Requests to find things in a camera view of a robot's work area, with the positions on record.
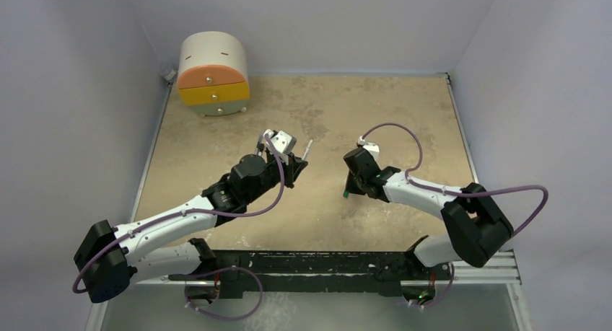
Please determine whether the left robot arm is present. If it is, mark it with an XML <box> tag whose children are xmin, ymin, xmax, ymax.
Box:
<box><xmin>71</xmin><ymin>154</ymin><xmax>309</xmax><ymax>304</ymax></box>

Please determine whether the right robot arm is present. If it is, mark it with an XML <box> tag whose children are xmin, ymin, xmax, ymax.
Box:
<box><xmin>343</xmin><ymin>146</ymin><xmax>515</xmax><ymax>278</ymax></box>

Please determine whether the small three-drawer pastel cabinet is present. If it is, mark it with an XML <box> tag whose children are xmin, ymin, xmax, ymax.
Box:
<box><xmin>176</xmin><ymin>31</ymin><xmax>250</xmax><ymax>116</ymax></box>

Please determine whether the white marker black tip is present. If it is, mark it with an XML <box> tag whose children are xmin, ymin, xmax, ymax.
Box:
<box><xmin>302</xmin><ymin>138</ymin><xmax>313</xmax><ymax>161</ymax></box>

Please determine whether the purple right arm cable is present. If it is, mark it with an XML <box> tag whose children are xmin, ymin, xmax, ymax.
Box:
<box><xmin>361</xmin><ymin>123</ymin><xmax>550</xmax><ymax>239</ymax></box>

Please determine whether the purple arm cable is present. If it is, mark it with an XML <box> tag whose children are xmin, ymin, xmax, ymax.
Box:
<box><xmin>361</xmin><ymin>123</ymin><xmax>550</xmax><ymax>239</ymax></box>
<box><xmin>71</xmin><ymin>135</ymin><xmax>287</xmax><ymax>294</ymax></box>

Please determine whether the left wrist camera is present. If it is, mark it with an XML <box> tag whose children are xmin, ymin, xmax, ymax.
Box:
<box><xmin>262</xmin><ymin>129</ymin><xmax>297</xmax><ymax>164</ymax></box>

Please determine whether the blue pen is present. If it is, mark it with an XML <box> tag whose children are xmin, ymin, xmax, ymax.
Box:
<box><xmin>255</xmin><ymin>134</ymin><xmax>264</xmax><ymax>156</ymax></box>

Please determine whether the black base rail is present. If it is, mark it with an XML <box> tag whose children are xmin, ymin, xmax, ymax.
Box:
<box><xmin>169</xmin><ymin>239</ymin><xmax>454</xmax><ymax>303</ymax></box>

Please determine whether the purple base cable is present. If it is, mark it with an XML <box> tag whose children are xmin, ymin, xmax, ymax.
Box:
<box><xmin>406</xmin><ymin>266</ymin><xmax>455</xmax><ymax>311</ymax></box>
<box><xmin>183</xmin><ymin>262</ymin><xmax>266</xmax><ymax>321</ymax></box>

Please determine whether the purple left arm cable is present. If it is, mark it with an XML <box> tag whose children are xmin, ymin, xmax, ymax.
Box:
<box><xmin>71</xmin><ymin>135</ymin><xmax>287</xmax><ymax>294</ymax></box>

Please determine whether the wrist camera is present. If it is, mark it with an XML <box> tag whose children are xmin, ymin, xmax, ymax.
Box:
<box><xmin>262</xmin><ymin>129</ymin><xmax>297</xmax><ymax>164</ymax></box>
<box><xmin>357</xmin><ymin>136</ymin><xmax>380</xmax><ymax>161</ymax></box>

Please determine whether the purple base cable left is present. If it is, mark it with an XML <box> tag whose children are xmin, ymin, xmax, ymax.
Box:
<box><xmin>183</xmin><ymin>262</ymin><xmax>266</xmax><ymax>321</ymax></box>

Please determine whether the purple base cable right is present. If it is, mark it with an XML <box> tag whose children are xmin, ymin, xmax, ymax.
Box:
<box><xmin>406</xmin><ymin>266</ymin><xmax>455</xmax><ymax>311</ymax></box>

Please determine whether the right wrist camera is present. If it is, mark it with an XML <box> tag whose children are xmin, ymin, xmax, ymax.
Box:
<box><xmin>357</xmin><ymin>136</ymin><xmax>380</xmax><ymax>161</ymax></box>

